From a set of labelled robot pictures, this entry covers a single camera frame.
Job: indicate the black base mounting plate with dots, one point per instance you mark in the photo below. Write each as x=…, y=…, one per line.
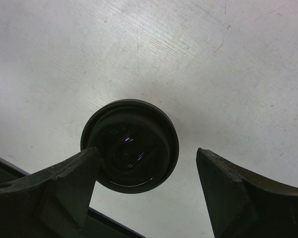
x=64, y=210

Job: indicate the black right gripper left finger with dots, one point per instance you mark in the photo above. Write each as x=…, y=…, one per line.
x=47, y=196

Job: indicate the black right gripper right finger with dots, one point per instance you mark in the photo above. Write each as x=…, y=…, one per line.
x=244, y=204

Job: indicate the black plastic cup lid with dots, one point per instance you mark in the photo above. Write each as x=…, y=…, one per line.
x=137, y=143

